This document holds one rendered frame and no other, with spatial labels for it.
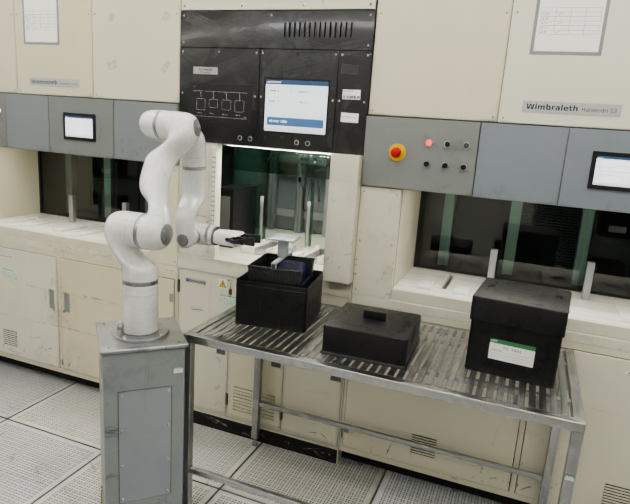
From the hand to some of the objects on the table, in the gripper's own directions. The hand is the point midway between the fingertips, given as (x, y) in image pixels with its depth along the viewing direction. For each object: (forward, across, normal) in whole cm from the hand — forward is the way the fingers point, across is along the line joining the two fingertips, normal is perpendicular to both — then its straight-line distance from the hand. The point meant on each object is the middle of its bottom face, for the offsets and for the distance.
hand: (253, 240), depth 218 cm
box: (+99, -12, +30) cm, 104 cm away
